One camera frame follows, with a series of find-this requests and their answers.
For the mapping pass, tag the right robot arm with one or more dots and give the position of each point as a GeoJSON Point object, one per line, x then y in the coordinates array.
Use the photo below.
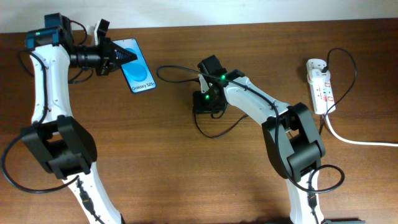
{"type": "Point", "coordinates": [293, 144]}

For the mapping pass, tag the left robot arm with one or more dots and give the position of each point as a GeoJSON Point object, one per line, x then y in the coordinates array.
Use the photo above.
{"type": "Point", "coordinates": [60, 144]}

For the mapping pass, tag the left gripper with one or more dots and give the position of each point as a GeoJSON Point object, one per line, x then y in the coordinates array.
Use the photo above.
{"type": "Point", "coordinates": [110, 63]}

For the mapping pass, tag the blue Galaxy smartphone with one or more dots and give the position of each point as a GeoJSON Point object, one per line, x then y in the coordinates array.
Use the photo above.
{"type": "Point", "coordinates": [137, 73]}

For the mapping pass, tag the white USB charger plug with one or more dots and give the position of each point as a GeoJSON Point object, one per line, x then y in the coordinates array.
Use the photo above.
{"type": "Point", "coordinates": [315, 68]}

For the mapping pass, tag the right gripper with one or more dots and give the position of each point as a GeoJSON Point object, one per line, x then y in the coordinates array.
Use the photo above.
{"type": "Point", "coordinates": [199, 106]}

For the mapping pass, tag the white power strip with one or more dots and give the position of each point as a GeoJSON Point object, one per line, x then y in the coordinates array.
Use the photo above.
{"type": "Point", "coordinates": [321, 92]}

